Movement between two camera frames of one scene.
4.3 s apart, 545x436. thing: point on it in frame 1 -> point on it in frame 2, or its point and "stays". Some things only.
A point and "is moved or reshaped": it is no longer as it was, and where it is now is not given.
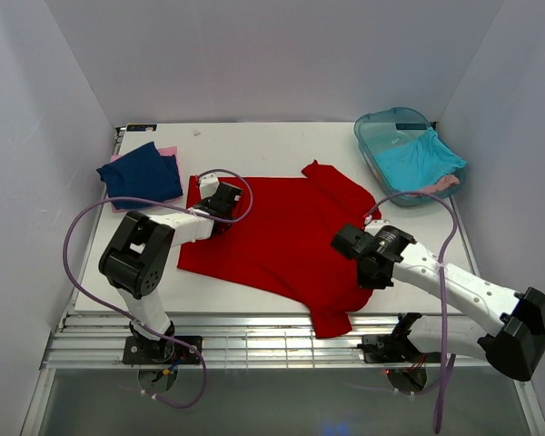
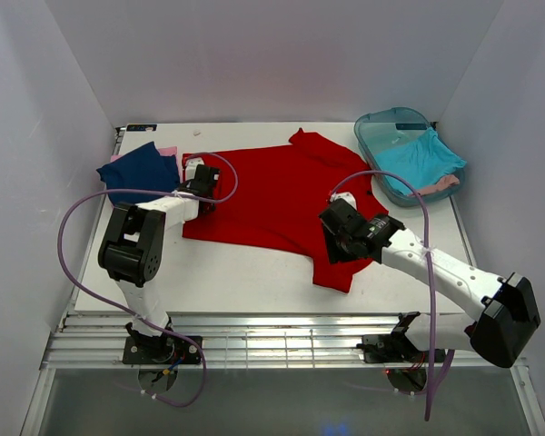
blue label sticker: [141, 127] stays
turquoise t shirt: [418, 165] stays
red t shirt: [279, 242] is moved or reshaped
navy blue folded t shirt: [143, 173] stays
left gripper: [230, 200] -> [207, 180]
